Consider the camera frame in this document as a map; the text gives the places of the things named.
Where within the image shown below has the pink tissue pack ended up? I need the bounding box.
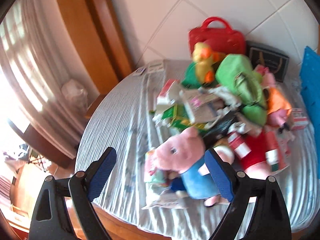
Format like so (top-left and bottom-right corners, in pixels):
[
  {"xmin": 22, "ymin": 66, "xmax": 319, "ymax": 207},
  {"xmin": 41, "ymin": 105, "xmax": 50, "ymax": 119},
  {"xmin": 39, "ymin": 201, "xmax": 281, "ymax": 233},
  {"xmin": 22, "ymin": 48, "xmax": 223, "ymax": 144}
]
[{"xmin": 290, "ymin": 108, "xmax": 309, "ymax": 131}]

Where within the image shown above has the pink pig blue body plush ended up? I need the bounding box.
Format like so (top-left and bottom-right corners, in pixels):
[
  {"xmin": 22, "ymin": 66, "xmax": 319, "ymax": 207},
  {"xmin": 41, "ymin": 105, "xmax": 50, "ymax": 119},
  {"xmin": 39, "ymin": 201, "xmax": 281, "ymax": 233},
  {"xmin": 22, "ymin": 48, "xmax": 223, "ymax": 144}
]
[{"xmin": 154, "ymin": 127, "xmax": 228, "ymax": 207}]

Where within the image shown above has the orange plush toy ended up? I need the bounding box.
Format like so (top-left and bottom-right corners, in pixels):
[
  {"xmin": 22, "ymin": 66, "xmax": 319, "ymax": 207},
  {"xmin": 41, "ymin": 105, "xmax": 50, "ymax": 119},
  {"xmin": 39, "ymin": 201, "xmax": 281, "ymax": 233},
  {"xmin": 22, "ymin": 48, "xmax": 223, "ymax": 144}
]
[{"xmin": 264, "ymin": 87, "xmax": 292, "ymax": 127}]

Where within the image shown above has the striped light blue tablecloth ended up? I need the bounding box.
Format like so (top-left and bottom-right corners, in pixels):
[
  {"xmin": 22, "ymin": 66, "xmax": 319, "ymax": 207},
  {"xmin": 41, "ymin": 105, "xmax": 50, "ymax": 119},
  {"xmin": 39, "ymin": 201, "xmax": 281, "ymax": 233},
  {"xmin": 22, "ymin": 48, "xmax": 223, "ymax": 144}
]
[{"xmin": 75, "ymin": 60, "xmax": 319, "ymax": 239}]

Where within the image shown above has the green plush toy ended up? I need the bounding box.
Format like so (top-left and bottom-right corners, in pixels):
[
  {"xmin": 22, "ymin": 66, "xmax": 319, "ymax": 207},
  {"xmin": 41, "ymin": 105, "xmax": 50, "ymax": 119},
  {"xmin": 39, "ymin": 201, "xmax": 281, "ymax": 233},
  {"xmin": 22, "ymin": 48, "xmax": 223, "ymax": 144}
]
[{"xmin": 215, "ymin": 54, "xmax": 267, "ymax": 126}]

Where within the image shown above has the blue plastic storage crate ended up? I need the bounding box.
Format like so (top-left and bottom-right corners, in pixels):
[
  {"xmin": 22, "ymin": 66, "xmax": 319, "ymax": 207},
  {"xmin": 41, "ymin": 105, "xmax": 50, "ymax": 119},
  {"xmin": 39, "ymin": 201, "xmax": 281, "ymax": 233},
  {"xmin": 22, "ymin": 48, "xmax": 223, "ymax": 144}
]
[{"xmin": 300, "ymin": 46, "xmax": 320, "ymax": 177}]

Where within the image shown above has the black gift box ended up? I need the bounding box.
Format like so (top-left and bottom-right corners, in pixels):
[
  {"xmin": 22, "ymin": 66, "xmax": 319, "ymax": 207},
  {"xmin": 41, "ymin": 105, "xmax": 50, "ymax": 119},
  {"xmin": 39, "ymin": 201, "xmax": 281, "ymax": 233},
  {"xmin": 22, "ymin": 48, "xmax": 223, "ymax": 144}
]
[{"xmin": 246, "ymin": 41, "xmax": 290, "ymax": 82}]

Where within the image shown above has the yellow duck plush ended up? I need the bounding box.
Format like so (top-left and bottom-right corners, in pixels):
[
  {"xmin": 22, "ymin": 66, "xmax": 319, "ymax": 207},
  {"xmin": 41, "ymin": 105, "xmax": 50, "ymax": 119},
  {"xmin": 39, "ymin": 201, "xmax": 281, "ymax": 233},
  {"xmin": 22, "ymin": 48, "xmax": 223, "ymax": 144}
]
[{"xmin": 192, "ymin": 42, "xmax": 226, "ymax": 84}]

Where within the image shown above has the red toy suitcase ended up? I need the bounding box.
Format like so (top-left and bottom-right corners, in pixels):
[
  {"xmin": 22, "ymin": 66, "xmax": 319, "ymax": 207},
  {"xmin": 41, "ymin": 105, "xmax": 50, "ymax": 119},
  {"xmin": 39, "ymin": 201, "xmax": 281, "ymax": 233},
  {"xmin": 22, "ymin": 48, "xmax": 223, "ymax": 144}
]
[{"xmin": 189, "ymin": 17, "xmax": 246, "ymax": 55}]

